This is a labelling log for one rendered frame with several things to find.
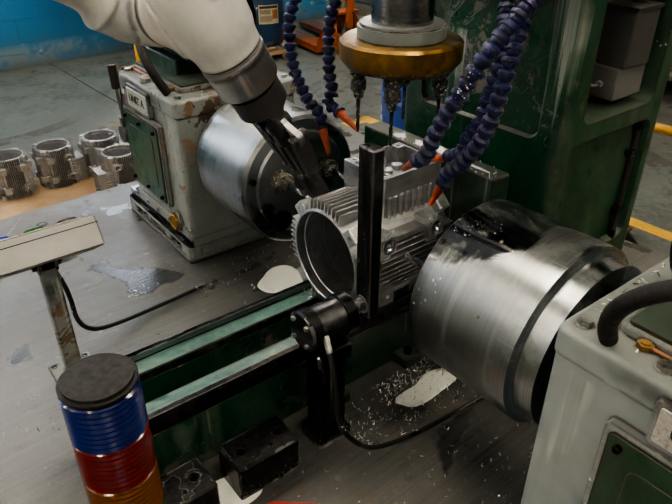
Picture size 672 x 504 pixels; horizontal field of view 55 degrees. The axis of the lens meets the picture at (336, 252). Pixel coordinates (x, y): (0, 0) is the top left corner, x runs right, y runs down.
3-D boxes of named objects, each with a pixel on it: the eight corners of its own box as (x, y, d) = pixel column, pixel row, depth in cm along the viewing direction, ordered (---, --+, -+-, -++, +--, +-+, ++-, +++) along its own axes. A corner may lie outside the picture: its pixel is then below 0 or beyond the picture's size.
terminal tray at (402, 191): (395, 179, 113) (397, 141, 110) (439, 201, 106) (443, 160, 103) (342, 198, 107) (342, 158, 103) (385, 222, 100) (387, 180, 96)
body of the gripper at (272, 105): (287, 74, 86) (316, 124, 93) (254, 61, 92) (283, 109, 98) (247, 111, 85) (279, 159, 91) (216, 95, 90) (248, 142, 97)
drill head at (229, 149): (267, 170, 156) (261, 65, 143) (364, 227, 131) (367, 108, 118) (171, 198, 143) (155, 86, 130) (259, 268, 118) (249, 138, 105)
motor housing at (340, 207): (377, 245, 124) (380, 153, 114) (449, 289, 111) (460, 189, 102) (291, 281, 114) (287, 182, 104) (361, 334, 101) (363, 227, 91)
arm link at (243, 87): (237, 24, 88) (257, 58, 92) (188, 66, 86) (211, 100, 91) (273, 36, 82) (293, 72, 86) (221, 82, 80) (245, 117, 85)
